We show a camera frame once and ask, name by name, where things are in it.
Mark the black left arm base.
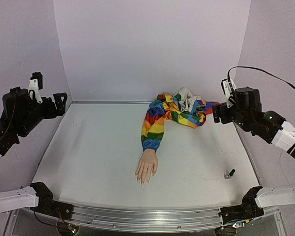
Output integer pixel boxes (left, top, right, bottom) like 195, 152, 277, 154
30, 182, 74, 220

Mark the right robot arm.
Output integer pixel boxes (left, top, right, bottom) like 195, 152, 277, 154
213, 85, 295, 216

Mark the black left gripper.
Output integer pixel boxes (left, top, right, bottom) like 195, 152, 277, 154
20, 92, 69, 137

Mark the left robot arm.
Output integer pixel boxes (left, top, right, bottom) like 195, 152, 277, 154
0, 87, 67, 215

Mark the rainbow striped jacket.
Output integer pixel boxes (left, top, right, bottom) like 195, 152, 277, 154
141, 87, 219, 151

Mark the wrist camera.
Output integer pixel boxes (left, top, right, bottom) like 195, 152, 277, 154
221, 79, 236, 108
28, 72, 43, 104

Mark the black right camera cable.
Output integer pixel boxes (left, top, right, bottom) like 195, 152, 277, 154
227, 65, 295, 99

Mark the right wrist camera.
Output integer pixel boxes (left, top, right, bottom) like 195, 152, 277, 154
221, 79, 236, 108

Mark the mannequin hand with clear nails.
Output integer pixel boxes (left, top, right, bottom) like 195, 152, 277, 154
135, 149, 158, 185

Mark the aluminium front rail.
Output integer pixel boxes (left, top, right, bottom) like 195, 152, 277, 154
34, 205, 279, 232

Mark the nail polish bottle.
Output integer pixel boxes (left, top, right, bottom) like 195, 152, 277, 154
224, 174, 232, 179

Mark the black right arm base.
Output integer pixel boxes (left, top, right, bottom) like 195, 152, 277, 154
218, 186, 264, 225

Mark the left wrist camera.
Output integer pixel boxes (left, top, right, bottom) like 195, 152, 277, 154
28, 72, 43, 104

